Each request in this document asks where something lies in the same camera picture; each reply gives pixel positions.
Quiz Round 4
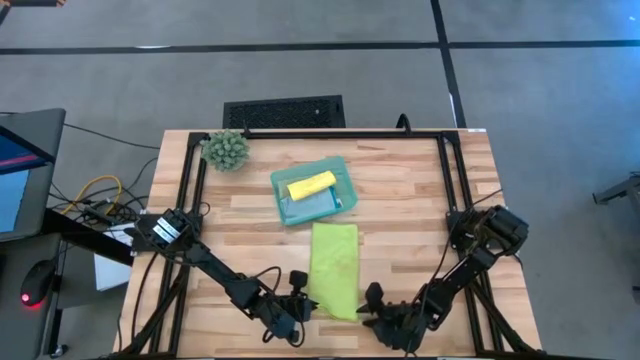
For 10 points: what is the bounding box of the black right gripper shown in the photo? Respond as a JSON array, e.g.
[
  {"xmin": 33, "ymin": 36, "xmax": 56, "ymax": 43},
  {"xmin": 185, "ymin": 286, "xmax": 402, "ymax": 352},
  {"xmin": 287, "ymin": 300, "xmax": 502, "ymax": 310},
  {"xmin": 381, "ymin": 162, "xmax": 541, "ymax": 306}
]
[{"xmin": 355, "ymin": 302, "xmax": 429, "ymax": 351}]

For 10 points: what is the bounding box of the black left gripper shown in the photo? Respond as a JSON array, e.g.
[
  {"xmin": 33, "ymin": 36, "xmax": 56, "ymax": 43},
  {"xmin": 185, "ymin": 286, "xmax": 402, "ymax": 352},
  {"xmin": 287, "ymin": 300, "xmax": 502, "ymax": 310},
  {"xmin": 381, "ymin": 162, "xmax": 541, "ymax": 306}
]
[{"xmin": 254, "ymin": 294, "xmax": 320, "ymax": 345}]

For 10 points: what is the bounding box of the lime green microfiber towel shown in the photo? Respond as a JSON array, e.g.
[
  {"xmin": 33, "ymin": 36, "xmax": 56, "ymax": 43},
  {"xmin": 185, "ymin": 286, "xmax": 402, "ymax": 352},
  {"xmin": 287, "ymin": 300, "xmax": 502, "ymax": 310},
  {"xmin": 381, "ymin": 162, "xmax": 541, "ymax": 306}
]
[{"xmin": 307, "ymin": 222, "xmax": 361, "ymax": 323}]

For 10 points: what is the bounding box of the light blue microfiber towel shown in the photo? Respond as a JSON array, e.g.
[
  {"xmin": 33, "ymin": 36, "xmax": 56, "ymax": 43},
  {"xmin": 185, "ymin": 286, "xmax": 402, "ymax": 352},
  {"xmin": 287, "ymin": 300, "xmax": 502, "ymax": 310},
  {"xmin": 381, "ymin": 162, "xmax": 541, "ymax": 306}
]
[{"xmin": 278, "ymin": 185, "xmax": 344, "ymax": 225}]

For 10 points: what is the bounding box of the yellow microfiber towel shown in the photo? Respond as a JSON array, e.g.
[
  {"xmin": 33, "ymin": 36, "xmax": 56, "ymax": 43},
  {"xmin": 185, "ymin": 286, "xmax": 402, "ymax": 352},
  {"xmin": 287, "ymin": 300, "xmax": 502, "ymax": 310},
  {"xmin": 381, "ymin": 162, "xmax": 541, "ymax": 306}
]
[{"xmin": 286, "ymin": 170, "xmax": 338, "ymax": 203}]

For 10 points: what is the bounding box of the teal translucent plastic bin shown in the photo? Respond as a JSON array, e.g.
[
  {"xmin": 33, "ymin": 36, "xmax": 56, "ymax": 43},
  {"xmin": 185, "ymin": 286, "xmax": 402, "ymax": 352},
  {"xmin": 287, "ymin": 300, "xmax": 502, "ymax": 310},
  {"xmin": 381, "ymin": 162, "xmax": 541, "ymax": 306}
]
[{"xmin": 269, "ymin": 155, "xmax": 359, "ymax": 227}]

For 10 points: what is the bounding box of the artificial plant in white pot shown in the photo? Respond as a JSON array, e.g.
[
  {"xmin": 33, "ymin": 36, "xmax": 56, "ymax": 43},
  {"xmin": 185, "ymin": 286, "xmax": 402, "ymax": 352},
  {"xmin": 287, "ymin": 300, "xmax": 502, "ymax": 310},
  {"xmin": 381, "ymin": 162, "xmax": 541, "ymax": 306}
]
[{"xmin": 200, "ymin": 128, "xmax": 251, "ymax": 173}]

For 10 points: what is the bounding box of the white paper sheet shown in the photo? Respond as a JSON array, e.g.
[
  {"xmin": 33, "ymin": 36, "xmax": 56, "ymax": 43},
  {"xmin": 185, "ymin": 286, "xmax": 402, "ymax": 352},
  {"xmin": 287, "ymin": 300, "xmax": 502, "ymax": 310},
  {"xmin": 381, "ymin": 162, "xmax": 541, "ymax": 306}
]
[{"xmin": 93, "ymin": 222, "xmax": 137, "ymax": 292}]

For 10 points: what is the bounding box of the black computer mouse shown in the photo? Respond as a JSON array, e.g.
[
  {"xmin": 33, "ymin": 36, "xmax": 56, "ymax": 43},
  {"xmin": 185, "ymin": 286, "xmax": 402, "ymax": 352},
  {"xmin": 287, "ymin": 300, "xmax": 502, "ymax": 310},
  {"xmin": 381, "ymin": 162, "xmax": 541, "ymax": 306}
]
[{"xmin": 19, "ymin": 259, "xmax": 58, "ymax": 308}]

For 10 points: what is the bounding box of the black floor stand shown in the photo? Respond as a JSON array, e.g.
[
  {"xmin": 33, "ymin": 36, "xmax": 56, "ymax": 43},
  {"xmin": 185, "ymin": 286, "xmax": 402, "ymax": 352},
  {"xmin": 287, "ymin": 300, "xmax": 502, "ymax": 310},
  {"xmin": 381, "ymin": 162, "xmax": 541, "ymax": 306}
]
[{"xmin": 592, "ymin": 173, "xmax": 640, "ymax": 206}]

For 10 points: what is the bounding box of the dark grey side desk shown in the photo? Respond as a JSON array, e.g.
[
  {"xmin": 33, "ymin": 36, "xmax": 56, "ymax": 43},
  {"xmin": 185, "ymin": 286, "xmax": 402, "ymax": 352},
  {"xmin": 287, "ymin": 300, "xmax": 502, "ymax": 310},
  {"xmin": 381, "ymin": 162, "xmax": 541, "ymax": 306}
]
[{"xmin": 0, "ymin": 207, "xmax": 136, "ymax": 360}]

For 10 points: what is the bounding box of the dark grey laptop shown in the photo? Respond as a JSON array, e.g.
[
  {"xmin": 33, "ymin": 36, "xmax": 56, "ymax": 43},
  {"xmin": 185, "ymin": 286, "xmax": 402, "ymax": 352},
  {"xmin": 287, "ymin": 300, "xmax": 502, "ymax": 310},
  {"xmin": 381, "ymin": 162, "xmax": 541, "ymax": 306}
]
[{"xmin": 0, "ymin": 108, "xmax": 67, "ymax": 244}]

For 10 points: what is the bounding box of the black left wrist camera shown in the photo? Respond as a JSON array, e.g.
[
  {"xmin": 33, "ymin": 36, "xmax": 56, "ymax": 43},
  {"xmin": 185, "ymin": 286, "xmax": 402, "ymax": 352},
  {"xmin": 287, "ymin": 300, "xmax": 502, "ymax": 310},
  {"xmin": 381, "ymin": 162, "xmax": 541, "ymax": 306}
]
[{"xmin": 288, "ymin": 269, "xmax": 311, "ymax": 292}]

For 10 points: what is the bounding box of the black aluminium table frame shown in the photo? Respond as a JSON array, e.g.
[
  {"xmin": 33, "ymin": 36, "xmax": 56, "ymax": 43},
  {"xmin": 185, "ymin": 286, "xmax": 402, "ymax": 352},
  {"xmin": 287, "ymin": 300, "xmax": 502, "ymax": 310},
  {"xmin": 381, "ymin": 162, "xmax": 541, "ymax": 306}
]
[{"xmin": 112, "ymin": 128, "xmax": 544, "ymax": 359}]

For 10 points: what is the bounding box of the yellow cable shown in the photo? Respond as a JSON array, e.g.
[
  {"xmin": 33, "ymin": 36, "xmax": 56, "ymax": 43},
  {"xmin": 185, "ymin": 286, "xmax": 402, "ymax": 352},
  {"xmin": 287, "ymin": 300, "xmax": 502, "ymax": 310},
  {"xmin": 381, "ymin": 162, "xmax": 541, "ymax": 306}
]
[{"xmin": 62, "ymin": 174, "xmax": 124, "ymax": 216}]

